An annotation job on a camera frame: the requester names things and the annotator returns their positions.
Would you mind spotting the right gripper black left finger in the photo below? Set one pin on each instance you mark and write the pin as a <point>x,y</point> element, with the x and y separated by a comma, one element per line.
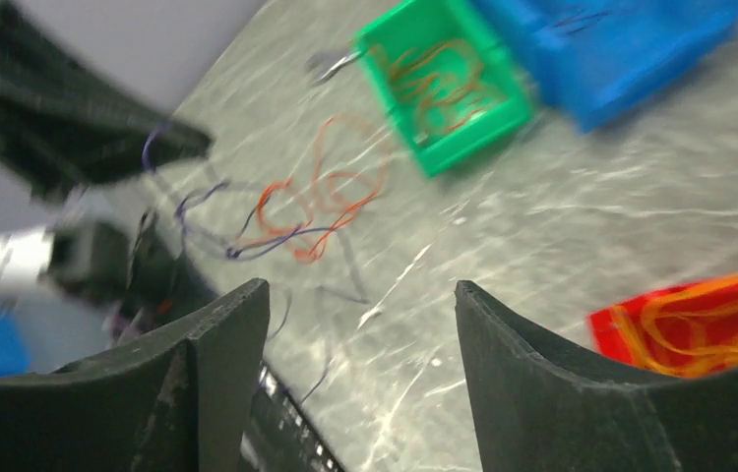
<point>175,399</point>

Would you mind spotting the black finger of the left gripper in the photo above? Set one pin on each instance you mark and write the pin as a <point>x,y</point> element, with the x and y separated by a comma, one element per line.
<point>63,126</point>

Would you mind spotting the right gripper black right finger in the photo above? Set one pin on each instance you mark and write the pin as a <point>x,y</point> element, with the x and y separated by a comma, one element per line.
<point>541,402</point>

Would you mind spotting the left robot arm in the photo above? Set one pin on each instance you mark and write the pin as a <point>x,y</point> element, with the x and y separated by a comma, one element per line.
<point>87,260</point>

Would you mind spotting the red plastic bin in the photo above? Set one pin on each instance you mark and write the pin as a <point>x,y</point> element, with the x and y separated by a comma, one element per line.
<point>684,331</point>

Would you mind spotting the green plastic bin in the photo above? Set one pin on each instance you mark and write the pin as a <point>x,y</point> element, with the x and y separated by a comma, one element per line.
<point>446,81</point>

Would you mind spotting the silver open-end wrench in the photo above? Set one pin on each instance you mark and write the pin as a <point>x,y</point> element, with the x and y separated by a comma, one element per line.
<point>325,64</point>

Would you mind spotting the blue plastic bin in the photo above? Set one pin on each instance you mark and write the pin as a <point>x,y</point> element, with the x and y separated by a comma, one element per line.
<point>597,60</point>

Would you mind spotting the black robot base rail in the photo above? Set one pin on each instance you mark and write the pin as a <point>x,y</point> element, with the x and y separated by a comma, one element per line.
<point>279,436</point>

